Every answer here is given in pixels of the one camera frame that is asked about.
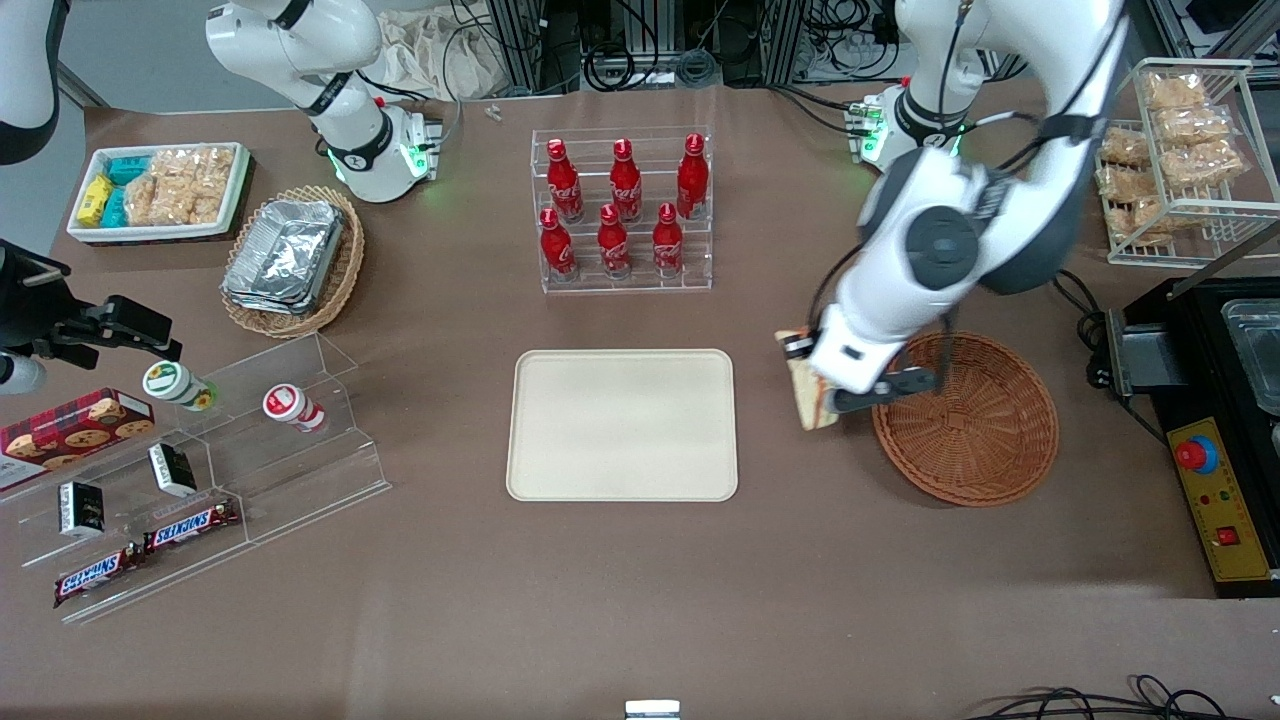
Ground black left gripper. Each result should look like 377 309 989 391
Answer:
778 333 942 416

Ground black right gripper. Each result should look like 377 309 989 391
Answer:
0 240 184 367

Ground triangular sandwich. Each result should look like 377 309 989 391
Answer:
786 352 843 432

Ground round brown wicker basket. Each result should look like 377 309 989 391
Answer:
872 332 1060 508

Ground white rectangular snack tray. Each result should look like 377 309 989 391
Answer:
66 142 251 244

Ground cream plastic tray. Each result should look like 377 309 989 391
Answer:
505 348 740 503

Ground oval light wicker basket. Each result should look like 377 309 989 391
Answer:
220 185 366 340

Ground green cap yogurt drink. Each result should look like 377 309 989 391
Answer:
142 360 219 413

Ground red cookie box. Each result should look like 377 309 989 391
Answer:
0 388 156 491

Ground yellow snack pack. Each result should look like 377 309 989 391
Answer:
77 175 116 229

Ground small black white box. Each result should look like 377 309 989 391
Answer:
57 481 107 538
148 443 198 498

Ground large clear rice cracker bag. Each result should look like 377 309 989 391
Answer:
122 146 236 227

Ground clear acrylic bottle rack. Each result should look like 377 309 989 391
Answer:
530 127 714 295

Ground stack of foil trays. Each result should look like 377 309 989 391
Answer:
222 198 346 317

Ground red cap yogurt drink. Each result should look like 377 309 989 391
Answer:
262 384 328 434

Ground Snickers bar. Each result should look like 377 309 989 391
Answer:
143 499 241 554
53 547 141 609

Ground red cola bottle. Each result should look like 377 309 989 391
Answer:
652 202 685 278
676 133 710 221
545 138 585 225
609 138 644 223
597 203 633 279
539 207 578 281

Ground clear acrylic stepped shelf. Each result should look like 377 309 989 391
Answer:
0 332 393 626

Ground clear bag of crackers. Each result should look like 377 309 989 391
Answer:
1160 140 1249 189
1100 128 1153 169
1097 165 1156 204
1110 198 1171 244
1145 72 1209 111
1155 105 1233 146

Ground black countertop appliance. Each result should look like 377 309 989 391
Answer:
1105 275 1280 599

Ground beige cloth bag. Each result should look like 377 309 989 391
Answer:
375 10 511 101

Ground yellow control panel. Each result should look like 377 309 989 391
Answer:
1166 417 1276 584

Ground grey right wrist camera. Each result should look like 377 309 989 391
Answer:
0 355 47 396

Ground black appliance power cable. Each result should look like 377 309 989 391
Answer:
1050 268 1171 446

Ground black cables bundle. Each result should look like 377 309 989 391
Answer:
965 675 1280 720

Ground white wire rack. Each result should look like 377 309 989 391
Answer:
1097 58 1280 267

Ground aluminium frame with cables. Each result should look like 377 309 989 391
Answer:
480 0 901 96

